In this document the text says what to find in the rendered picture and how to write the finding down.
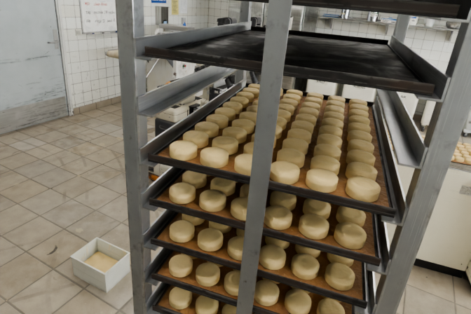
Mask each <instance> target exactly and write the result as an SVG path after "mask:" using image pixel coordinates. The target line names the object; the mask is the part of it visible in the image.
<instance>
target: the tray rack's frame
mask: <svg viewBox="0 0 471 314"><path fill-rule="evenodd" d="M115 3H116V26H117V38H118V61H119V74H120V85H121V108H122V121H123V143H124V156H125V179H126V191H127V203H128V226H129V238H130V261H131V273H132V296H133V308H134V314H145V303H146V301H147V300H148V299H149V297H150V296H151V294H152V285H150V284H148V283H145V282H144V269H145V268H146V267H147V266H148V265H149V264H150V262H151V250H150V249H147V248H145V247H142V234H143V233H144V232H145V231H146V230H147V229H148V228H149V227H150V210H146V209H143V208H141V196H140V194H141V193H142V192H143V191H144V190H145V189H147V188H148V187H149V166H145V165H140V164H139V148H140V147H141V146H143V145H144V144H146V143H147V142H148V136H147V116H140V115H137V96H140V95H142V94H144V93H146V65H145V60H140V59H135V43H134V38H138V37H143V36H144V0H115ZM291 11H292V0H269V1H268V14H267V21H266V34H265V41H264V54H263V61H262V68H261V81H260V88H259V101H258V108H257V121H256V128H255V135H254V148H253V155H252V168H251V175H250V188H249V195H248V202H247V215H246V222H245V234H244V242H243V255H242V262H241V269H240V282H239V289H238V302H237V309H236V314H252V308H253V302H254V292H255V286H256V280H257V270H258V264H259V254H260V248H261V238H262V232H263V226H264V216H265V210H266V200H267V194H268V184H269V178H270V172H271V162H272V156H273V146H274V140H275V130H276V124H277V119H278V108H279V103H280V92H281V86H282V76H283V70H284V65H285V54H286V49H287V38H288V33H289V22H290V17H291ZM445 74H447V75H448V76H450V77H451V80H450V82H449V86H448V88H447V91H446V95H445V97H444V101H443V102H436V103H435V108H434V110H433V113H432V116H431V119H430V123H429V126H428V129H427V132H426V134H425V139H424V142H425V144H426V146H427V148H428V150H427V153H426V155H425V159H424V161H423V165H422V168H421V169H416V168H415V170H414V173H413V176H412V178H411V183H410V185H409V189H408V191H407V195H406V201H407V205H408V211H407V215H406V217H405V220H404V223H403V226H398V225H397V226H396V229H395V233H394V236H393V238H392V242H391V245H390V254H391V259H392V260H391V262H390V266H389V269H388V273H387V275H384V274H381V277H380V280H379V282H378V286H377V289H376V300H377V306H376V310H375V312H374V314H396V312H397V309H398V306H399V304H400V301H401V298H402V295H403V293H404V289H405V287H406V285H407V281H408V279H409V276H410V273H411V270H412V268H413V265H414V262H415V260H416V256H417V254H418V251H419V248H420V246H421V243H422V240H423V237H424V235H425V231H426V229H427V227H428V223H429V221H430V218H431V215H432V212H433V210H434V207H435V204H436V202H437V198H438V196H439V192H440V190H441V188H442V184H443V182H444V179H445V177H446V173H447V171H448V169H449V165H450V163H451V159H452V157H453V154H454V151H455V149H456V146H457V143H458V140H459V138H460V134H461V132H462V130H463V126H464V124H465V121H466V118H467V115H468V113H469V110H470V107H471V18H470V21H469V23H466V22H462V23H461V24H460V28H459V31H458V35H457V37H456V41H455V43H454V47H453V50H452V53H451V57H450V59H449V63H448V66H447V68H446V72H445Z"/></svg>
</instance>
